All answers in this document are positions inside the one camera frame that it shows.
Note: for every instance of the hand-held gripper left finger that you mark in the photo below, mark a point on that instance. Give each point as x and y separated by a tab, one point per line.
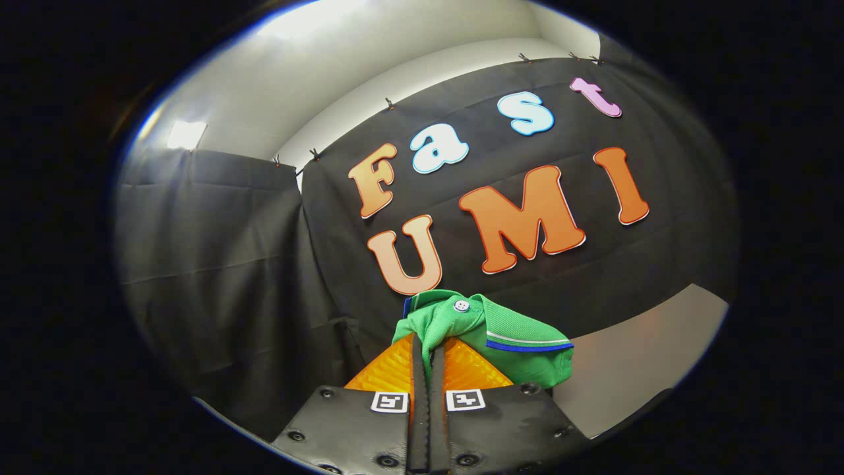
356	429

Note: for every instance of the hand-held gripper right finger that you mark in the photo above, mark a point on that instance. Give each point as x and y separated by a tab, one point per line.
501	429

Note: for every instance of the green polo shirt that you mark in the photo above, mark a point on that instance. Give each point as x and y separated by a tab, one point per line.
521	330

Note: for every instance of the grey cabinet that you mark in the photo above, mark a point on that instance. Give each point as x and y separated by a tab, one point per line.
633	356

